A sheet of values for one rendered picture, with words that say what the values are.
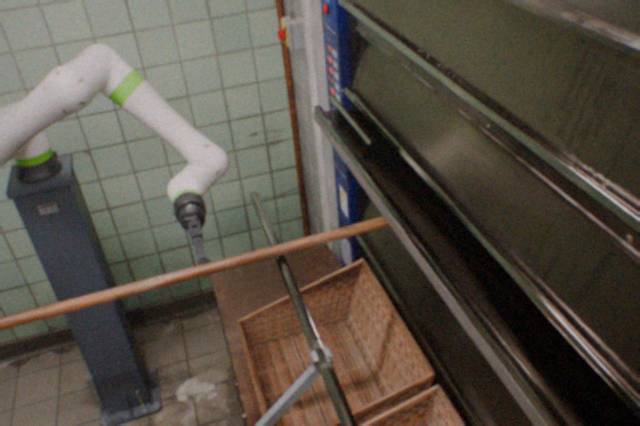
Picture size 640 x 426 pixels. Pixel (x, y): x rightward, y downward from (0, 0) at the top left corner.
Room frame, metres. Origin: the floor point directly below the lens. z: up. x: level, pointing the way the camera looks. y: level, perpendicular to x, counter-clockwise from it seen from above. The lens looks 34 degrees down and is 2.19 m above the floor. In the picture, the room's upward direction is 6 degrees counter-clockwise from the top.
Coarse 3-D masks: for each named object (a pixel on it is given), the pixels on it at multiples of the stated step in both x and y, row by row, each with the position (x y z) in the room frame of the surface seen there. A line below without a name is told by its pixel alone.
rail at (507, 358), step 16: (320, 112) 1.60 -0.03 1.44; (336, 128) 1.49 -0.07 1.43; (352, 160) 1.33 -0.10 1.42; (368, 176) 1.23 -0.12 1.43; (384, 192) 1.15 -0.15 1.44; (400, 224) 1.03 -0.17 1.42; (416, 240) 0.96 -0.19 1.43; (432, 256) 0.91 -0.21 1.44; (448, 272) 0.86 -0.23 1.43; (448, 288) 0.82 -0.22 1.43; (464, 304) 0.77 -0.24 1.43; (480, 320) 0.73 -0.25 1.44; (496, 336) 0.69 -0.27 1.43; (496, 352) 0.66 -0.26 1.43; (512, 352) 0.65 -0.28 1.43; (512, 368) 0.62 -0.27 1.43; (528, 384) 0.59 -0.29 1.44; (544, 400) 0.55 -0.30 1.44; (544, 416) 0.53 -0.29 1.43; (560, 416) 0.53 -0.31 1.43
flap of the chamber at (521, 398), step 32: (352, 128) 1.54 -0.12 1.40; (384, 160) 1.35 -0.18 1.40; (416, 192) 1.19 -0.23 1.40; (416, 224) 1.05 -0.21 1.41; (448, 224) 1.05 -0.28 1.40; (416, 256) 0.95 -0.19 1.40; (448, 256) 0.93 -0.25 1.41; (480, 256) 0.94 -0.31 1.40; (480, 288) 0.84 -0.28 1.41; (512, 288) 0.84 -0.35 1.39; (512, 320) 0.75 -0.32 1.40; (544, 320) 0.75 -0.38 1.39; (544, 352) 0.67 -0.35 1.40; (576, 352) 0.67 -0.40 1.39; (512, 384) 0.61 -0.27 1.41; (544, 384) 0.60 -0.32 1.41; (576, 384) 0.60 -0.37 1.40; (576, 416) 0.54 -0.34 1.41; (608, 416) 0.54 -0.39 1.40
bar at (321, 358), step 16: (256, 192) 1.63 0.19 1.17; (256, 208) 1.54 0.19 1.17; (272, 240) 1.36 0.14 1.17; (288, 272) 1.22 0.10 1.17; (288, 288) 1.16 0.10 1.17; (304, 304) 1.09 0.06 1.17; (304, 320) 1.04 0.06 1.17; (320, 352) 0.93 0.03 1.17; (320, 368) 0.89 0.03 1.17; (304, 384) 0.91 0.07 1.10; (336, 384) 0.84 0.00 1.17; (288, 400) 0.90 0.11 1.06; (336, 400) 0.80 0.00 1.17; (272, 416) 0.89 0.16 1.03; (352, 416) 0.76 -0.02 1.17
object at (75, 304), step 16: (352, 224) 1.35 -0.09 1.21; (368, 224) 1.35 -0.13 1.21; (384, 224) 1.35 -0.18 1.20; (304, 240) 1.30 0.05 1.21; (320, 240) 1.31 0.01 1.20; (240, 256) 1.26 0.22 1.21; (256, 256) 1.26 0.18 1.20; (272, 256) 1.27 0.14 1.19; (176, 272) 1.22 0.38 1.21; (192, 272) 1.22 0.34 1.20; (208, 272) 1.23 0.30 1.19; (112, 288) 1.19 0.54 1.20; (128, 288) 1.18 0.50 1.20; (144, 288) 1.19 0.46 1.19; (64, 304) 1.15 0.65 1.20; (80, 304) 1.15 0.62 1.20; (96, 304) 1.16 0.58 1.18; (0, 320) 1.11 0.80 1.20; (16, 320) 1.11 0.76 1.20; (32, 320) 1.12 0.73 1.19
